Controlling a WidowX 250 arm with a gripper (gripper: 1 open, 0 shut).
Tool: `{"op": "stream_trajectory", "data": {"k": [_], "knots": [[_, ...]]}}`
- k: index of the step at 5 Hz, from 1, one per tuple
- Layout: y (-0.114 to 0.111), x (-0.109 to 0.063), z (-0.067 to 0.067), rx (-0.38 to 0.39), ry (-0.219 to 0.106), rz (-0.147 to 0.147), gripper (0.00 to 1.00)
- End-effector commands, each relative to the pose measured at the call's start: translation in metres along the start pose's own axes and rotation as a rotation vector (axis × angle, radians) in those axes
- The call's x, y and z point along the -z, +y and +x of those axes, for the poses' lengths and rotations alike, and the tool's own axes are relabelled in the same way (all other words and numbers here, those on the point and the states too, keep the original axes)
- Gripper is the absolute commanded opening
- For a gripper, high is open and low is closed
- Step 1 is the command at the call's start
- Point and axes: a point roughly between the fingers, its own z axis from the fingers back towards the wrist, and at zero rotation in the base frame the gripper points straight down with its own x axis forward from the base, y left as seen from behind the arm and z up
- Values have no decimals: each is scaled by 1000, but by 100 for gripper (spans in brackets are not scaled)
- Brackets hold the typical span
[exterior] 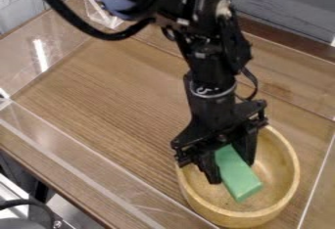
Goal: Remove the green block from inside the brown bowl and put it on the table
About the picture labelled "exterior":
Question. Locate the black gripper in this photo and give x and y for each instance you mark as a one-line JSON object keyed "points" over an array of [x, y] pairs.
{"points": [[220, 121]]}

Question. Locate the green rectangular block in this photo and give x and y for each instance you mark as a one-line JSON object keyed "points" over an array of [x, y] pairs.
{"points": [[240, 181]]}

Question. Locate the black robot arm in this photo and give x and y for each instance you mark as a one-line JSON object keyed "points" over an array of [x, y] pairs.
{"points": [[204, 29]]}

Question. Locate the brown wooden bowl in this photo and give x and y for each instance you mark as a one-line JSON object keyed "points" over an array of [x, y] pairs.
{"points": [[276, 166]]}

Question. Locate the clear acrylic corner bracket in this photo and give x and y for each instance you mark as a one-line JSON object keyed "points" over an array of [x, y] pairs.
{"points": [[99, 16]]}

